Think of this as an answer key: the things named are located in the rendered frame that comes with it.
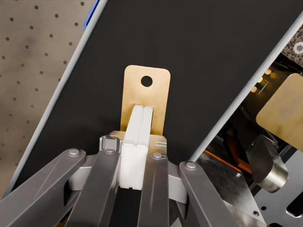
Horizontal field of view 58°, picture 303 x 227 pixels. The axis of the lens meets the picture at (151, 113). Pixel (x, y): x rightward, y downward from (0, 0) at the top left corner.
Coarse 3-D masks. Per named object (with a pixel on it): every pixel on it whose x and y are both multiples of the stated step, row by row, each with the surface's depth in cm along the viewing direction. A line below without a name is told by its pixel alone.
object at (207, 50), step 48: (144, 0) 21; (192, 0) 21; (240, 0) 21; (288, 0) 20; (96, 48) 22; (144, 48) 22; (192, 48) 22; (240, 48) 22; (96, 96) 24; (192, 96) 23; (48, 144) 26; (96, 144) 25; (192, 144) 25
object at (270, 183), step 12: (252, 144) 43; (264, 144) 39; (252, 156) 40; (264, 156) 36; (276, 156) 36; (252, 168) 37; (264, 168) 34; (276, 168) 32; (264, 180) 32; (276, 180) 32
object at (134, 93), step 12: (132, 72) 23; (144, 72) 22; (156, 72) 22; (168, 72) 22; (132, 84) 23; (156, 84) 23; (168, 84) 23; (132, 96) 23; (144, 96) 23; (156, 96) 23; (132, 108) 24; (156, 108) 24; (156, 120) 24; (156, 132) 24
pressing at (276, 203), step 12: (288, 144) 42; (288, 156) 42; (300, 156) 43; (288, 168) 43; (300, 168) 43; (252, 180) 45; (288, 180) 44; (300, 180) 44; (252, 192) 45; (264, 192) 45; (276, 192) 45; (288, 192) 45; (300, 192) 45; (264, 204) 46; (276, 204) 46; (288, 204) 46; (264, 216) 47; (276, 216) 47; (288, 216) 47; (300, 216) 47
